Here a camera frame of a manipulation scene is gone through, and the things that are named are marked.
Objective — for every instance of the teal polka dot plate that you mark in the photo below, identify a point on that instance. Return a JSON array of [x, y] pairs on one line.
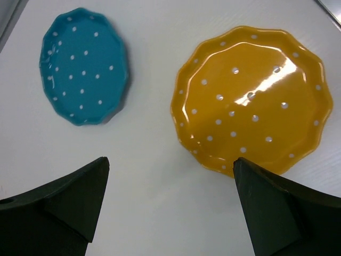
[[84, 68]]

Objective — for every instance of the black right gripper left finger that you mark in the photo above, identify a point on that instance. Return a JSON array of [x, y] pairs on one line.
[[58, 218]]

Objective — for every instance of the yellow polka dot plate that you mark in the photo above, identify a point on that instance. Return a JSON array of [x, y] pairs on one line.
[[253, 93]]

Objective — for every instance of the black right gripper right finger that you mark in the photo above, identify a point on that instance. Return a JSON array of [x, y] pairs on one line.
[[284, 217]]

